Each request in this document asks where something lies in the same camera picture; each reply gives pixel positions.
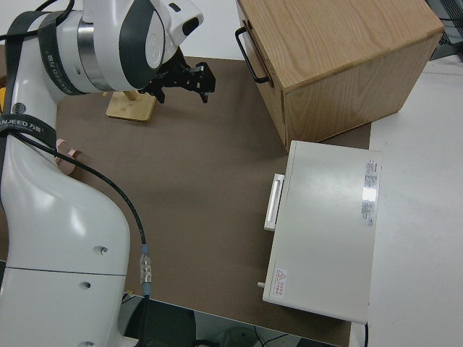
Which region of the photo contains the cream toaster oven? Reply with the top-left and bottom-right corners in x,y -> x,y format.
257,140 -> 383,325

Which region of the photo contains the wooden mug tree stand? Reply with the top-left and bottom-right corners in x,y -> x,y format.
103,88 -> 157,123

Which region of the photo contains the brown table mat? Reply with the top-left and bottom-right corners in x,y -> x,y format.
0,56 -> 373,347

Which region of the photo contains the pink mug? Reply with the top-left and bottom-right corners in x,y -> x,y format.
54,138 -> 81,176

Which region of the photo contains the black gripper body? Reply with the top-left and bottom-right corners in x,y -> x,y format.
139,50 -> 198,93

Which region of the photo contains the wooden cabinet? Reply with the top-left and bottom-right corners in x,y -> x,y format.
234,0 -> 445,145

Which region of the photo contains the black cabinet handle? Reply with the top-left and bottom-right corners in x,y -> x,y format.
234,27 -> 271,84

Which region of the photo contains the black wire mesh rack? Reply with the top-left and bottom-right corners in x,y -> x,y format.
436,0 -> 463,61

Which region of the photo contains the wide black arm strap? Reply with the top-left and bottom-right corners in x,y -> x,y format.
38,12 -> 72,95

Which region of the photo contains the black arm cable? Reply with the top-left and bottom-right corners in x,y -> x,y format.
0,0 -> 155,347

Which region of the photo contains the narrow black arm strap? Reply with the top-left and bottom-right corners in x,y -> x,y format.
0,114 -> 57,140

